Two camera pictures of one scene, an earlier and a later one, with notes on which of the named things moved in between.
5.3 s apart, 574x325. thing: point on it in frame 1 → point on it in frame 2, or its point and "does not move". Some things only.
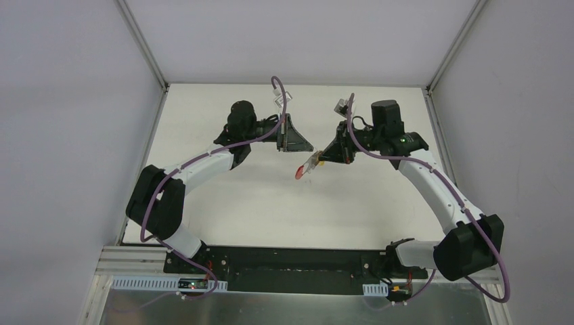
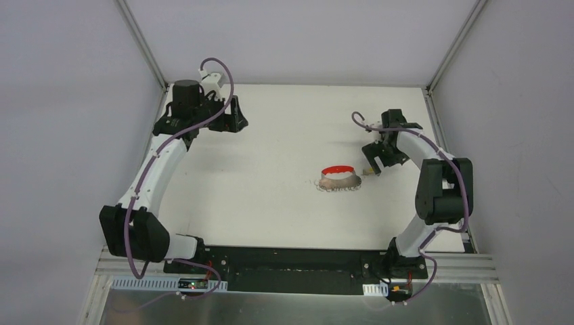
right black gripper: [342, 144] → [382, 151]
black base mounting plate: [293, 269] does not move
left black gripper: [283, 134] → [228, 116]
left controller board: [193, 283] does not move
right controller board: [399, 290] does not move
